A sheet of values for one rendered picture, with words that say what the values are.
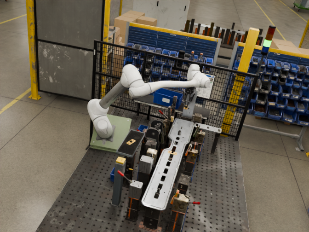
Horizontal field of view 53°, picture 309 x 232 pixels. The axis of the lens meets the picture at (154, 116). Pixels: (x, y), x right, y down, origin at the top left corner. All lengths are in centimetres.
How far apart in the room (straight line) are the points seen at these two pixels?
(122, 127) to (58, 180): 115
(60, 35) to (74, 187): 290
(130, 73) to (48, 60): 279
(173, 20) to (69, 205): 756
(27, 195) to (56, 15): 267
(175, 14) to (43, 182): 679
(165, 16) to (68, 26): 493
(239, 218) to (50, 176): 229
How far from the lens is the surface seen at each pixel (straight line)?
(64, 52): 522
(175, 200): 234
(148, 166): 254
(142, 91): 271
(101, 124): 304
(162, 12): 954
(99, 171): 302
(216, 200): 296
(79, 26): 498
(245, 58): 352
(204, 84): 280
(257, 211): 412
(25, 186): 397
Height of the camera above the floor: 265
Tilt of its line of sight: 29 degrees down
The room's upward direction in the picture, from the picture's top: 9 degrees clockwise
